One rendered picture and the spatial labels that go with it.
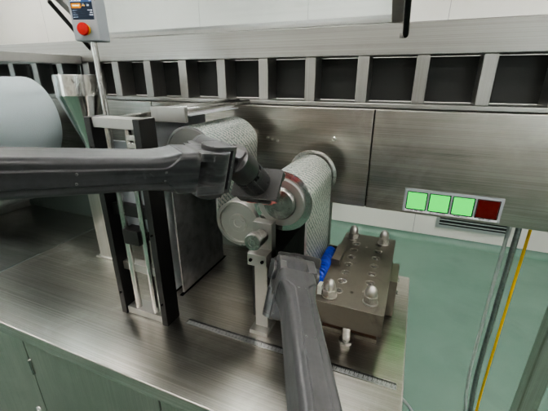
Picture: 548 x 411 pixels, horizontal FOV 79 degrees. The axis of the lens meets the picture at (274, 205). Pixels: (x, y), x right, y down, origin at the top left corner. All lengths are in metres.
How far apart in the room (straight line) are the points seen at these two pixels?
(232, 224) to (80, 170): 0.50
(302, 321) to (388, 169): 0.67
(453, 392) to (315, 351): 1.77
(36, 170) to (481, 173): 0.97
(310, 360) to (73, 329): 0.77
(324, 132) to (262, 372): 0.68
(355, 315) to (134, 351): 0.54
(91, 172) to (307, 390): 0.34
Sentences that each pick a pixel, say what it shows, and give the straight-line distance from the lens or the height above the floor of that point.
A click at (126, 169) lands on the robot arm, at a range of 0.45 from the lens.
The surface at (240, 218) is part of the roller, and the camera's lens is 0.84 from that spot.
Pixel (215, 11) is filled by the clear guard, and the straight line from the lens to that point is 1.17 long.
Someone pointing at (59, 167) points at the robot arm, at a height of 1.43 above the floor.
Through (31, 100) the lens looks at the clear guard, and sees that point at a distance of 1.47.
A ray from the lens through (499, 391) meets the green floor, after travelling 2.29.
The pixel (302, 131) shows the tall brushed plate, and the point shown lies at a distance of 1.07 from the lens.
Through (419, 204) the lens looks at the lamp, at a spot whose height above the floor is 1.18.
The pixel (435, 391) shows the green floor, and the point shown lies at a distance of 2.14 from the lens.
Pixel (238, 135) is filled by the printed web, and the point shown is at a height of 1.37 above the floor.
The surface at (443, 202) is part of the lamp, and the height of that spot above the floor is 1.19.
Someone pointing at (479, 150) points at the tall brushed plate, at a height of 1.34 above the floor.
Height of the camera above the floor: 1.52
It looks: 21 degrees down
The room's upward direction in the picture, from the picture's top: straight up
